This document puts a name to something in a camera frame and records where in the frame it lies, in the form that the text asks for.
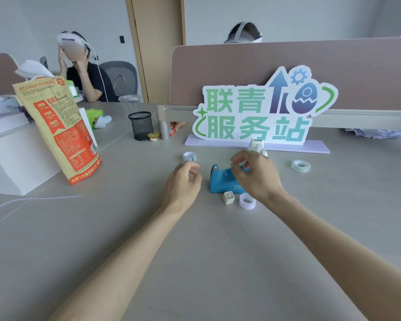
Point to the blue tape dispenser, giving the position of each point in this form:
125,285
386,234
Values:
222,182

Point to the clear tape roll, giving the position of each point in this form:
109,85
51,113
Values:
300,166

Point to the brown desk divider panel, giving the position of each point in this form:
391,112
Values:
1,75
287,63

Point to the small white square tape core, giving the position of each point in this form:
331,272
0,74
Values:
229,198

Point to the black mesh pen holder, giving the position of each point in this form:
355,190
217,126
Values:
141,126

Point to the person's right hand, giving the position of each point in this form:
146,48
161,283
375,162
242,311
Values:
260,178

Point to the wooden door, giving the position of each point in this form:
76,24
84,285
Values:
157,46

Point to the small printed white tape roll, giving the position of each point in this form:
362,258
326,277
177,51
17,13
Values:
189,157

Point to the white box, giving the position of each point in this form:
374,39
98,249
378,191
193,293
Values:
16,160

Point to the clear plastic container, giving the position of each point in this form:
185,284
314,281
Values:
129,98

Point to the person's right forearm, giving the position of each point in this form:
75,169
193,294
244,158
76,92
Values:
341,257

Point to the white tissue paper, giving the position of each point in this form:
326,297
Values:
33,69

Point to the red and white small packet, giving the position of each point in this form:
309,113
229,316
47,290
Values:
172,131

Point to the grey office chair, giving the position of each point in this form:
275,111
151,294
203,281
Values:
122,75

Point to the green and white packet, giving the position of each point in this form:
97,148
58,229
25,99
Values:
95,116

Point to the small yellow jelly cup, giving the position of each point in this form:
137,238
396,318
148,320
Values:
153,136

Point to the person's right thumb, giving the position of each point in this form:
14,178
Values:
236,172

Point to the white headset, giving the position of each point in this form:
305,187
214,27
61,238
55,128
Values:
72,46

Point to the person's left thumb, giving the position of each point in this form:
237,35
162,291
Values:
196,181

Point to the crumpled clear plastic wrap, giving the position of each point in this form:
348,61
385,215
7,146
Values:
377,133

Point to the yellow and orange snack bag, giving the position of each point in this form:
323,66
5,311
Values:
65,130

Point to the lilac sign base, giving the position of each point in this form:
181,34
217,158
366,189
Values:
315,147

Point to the grey divider bracket post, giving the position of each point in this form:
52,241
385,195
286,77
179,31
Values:
162,123

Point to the person's left hand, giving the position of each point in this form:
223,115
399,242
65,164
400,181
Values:
178,190

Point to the person's left forearm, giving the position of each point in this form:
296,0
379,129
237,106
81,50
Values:
120,267

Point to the green and blue cutout sign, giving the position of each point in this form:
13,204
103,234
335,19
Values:
254,113

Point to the small white plastic clip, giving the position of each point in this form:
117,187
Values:
258,146

